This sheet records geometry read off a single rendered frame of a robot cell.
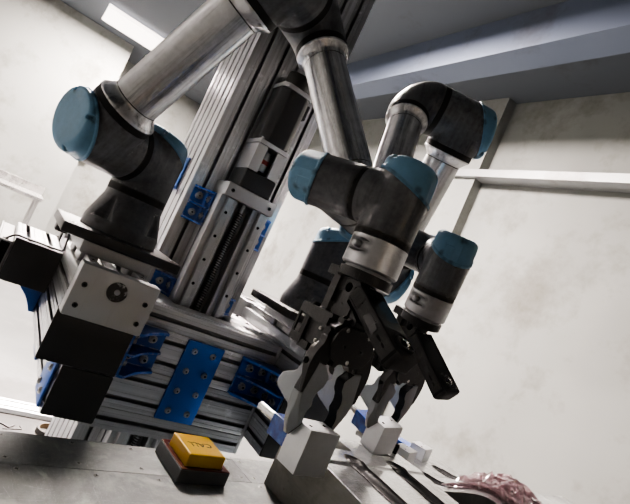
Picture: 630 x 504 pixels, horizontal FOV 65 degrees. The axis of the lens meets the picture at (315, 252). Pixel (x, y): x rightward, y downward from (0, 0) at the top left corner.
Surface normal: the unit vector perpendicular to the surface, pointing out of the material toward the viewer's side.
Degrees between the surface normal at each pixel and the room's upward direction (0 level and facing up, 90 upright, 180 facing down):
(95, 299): 90
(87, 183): 90
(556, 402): 90
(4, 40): 90
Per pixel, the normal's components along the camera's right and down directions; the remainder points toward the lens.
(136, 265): 0.50, 0.17
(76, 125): -0.49, -0.16
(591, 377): -0.76, -0.38
